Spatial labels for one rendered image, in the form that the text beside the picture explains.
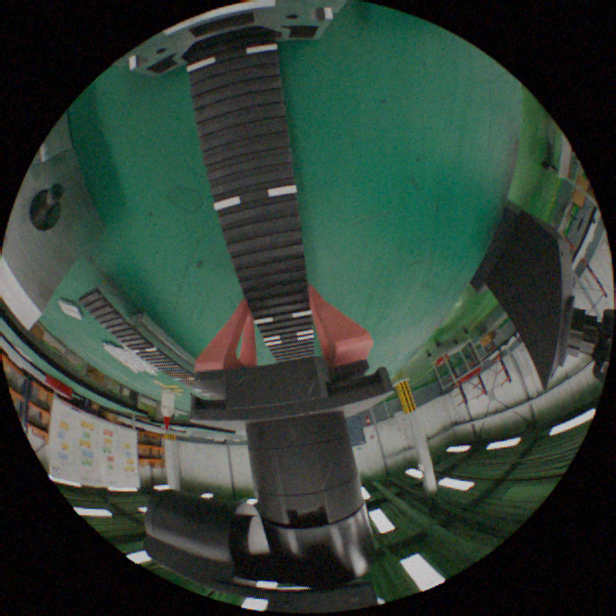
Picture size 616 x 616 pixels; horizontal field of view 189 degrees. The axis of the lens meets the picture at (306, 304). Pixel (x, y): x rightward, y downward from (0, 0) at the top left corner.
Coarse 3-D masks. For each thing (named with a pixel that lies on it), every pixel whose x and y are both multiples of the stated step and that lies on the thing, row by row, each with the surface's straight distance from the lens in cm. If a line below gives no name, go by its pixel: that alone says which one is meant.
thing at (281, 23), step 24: (264, 0) 12; (288, 0) 12; (312, 0) 12; (336, 0) 12; (192, 24) 12; (216, 24) 14; (240, 24) 13; (264, 24) 13; (288, 24) 14; (312, 24) 14; (144, 48) 13; (168, 48) 14; (144, 72) 15
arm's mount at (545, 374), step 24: (528, 216) 39; (528, 240) 39; (552, 240) 37; (504, 264) 41; (528, 264) 39; (552, 264) 37; (504, 288) 42; (528, 288) 39; (552, 288) 38; (528, 312) 40; (552, 312) 38; (528, 336) 41; (552, 336) 39; (552, 360) 41
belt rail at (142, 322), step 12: (144, 312) 26; (132, 324) 27; (144, 324) 26; (156, 324) 27; (156, 336) 28; (168, 336) 29; (168, 348) 29; (180, 348) 30; (180, 360) 30; (192, 360) 33; (192, 372) 32
